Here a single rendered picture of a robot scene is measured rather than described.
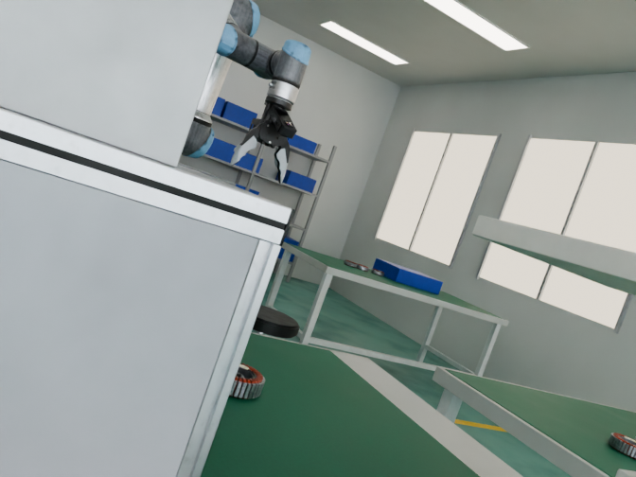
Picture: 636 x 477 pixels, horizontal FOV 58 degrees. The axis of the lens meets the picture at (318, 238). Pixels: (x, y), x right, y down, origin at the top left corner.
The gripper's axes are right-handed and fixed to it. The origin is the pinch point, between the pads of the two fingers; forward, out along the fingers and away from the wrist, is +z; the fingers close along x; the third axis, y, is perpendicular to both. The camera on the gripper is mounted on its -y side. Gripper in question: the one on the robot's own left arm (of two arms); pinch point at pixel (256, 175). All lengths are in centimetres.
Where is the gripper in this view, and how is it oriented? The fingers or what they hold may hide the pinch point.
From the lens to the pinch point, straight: 149.7
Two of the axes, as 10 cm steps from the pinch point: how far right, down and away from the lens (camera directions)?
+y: -4.6, -2.1, 8.6
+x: -8.2, -2.7, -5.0
